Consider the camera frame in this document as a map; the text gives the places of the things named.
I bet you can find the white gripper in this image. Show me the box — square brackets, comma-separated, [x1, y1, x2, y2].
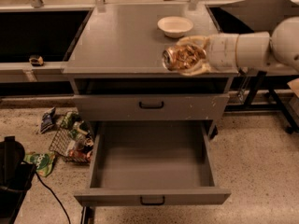
[177, 34, 238, 77]

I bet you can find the orange can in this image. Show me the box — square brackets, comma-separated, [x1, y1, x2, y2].
[162, 44, 206, 71]

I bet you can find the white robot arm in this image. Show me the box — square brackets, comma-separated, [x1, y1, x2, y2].
[176, 17, 299, 76]

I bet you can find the grey drawer cabinet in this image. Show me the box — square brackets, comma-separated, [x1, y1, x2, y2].
[61, 2, 239, 224]

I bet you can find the closed grey upper drawer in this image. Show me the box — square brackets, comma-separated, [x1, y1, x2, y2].
[74, 94, 229, 121]

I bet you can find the open grey middle drawer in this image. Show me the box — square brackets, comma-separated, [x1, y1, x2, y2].
[75, 121, 231, 206]

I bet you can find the white bowl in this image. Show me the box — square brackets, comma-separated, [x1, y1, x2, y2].
[157, 16, 193, 38]

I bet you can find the black tray stand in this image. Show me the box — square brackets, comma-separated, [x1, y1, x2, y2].
[216, 0, 299, 133]

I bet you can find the yellow tape measure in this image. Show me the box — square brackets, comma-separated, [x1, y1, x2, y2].
[29, 55, 44, 66]

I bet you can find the blue snack bag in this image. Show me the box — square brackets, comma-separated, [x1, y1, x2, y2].
[40, 107, 56, 133]

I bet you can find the green snack bag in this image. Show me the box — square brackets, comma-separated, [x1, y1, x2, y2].
[24, 152, 55, 177]

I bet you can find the wire basket with snacks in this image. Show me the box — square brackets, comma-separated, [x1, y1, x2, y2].
[50, 111, 93, 163]

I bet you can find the black cable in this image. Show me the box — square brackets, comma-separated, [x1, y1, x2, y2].
[35, 171, 72, 224]

